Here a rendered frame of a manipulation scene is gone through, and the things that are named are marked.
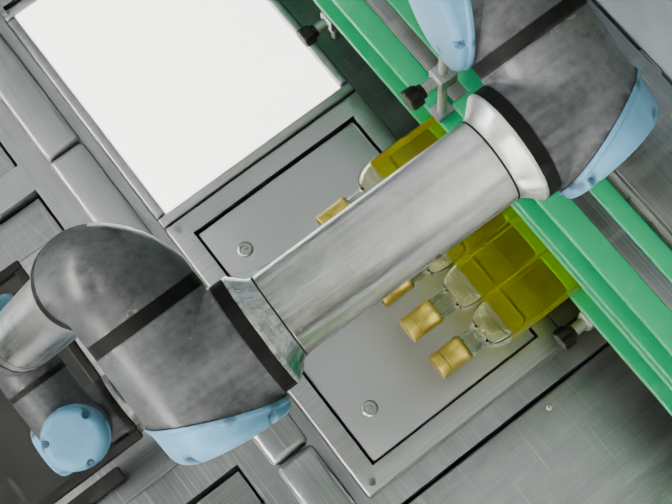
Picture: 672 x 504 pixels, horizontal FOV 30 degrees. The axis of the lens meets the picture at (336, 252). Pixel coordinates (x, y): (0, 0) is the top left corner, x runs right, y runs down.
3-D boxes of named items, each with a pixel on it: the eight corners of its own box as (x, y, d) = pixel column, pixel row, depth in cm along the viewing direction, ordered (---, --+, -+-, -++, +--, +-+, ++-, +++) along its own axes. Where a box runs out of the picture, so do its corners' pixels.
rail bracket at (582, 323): (621, 279, 168) (544, 340, 166) (630, 265, 161) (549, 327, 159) (641, 302, 167) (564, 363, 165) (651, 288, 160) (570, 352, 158)
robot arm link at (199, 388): (595, -25, 107) (75, 357, 105) (696, 118, 108) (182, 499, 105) (561, 1, 119) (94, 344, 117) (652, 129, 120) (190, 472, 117)
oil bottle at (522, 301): (593, 224, 162) (464, 323, 159) (599, 209, 156) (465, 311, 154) (622, 256, 160) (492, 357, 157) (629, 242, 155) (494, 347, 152)
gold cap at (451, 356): (476, 363, 155) (448, 384, 154) (461, 349, 158) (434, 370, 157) (466, 344, 153) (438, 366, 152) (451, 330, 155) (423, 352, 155)
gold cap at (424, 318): (438, 320, 158) (411, 341, 158) (422, 298, 158) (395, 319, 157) (446, 323, 155) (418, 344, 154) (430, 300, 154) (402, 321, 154)
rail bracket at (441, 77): (476, 72, 161) (400, 128, 160) (483, 9, 145) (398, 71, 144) (491, 89, 161) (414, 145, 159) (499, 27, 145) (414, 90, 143)
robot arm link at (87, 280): (27, 225, 102) (-66, 344, 145) (108, 333, 103) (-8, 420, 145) (135, 155, 108) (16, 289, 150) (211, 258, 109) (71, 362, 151)
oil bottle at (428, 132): (479, 95, 168) (352, 189, 165) (481, 77, 163) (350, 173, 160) (506, 125, 166) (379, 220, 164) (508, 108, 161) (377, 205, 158)
